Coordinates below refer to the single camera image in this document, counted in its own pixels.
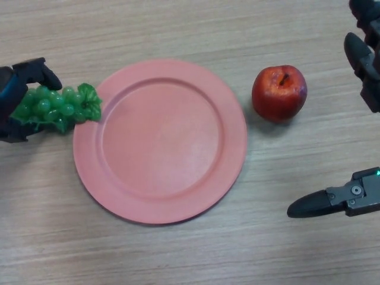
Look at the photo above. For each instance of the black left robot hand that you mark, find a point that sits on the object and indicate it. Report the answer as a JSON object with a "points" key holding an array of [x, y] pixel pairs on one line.
{"points": [[9, 89]]}

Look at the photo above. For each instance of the pink round plate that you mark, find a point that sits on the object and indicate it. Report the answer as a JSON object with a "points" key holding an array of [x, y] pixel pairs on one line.
{"points": [[160, 141]]}

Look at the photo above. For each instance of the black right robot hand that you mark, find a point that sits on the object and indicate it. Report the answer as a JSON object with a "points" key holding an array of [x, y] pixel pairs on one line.
{"points": [[366, 196]]}

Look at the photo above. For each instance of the green grape bunch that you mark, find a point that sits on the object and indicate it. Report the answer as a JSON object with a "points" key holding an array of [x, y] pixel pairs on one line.
{"points": [[59, 104]]}

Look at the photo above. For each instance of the red apple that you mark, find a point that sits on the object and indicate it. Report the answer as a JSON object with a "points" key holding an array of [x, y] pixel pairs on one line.
{"points": [[279, 95]]}

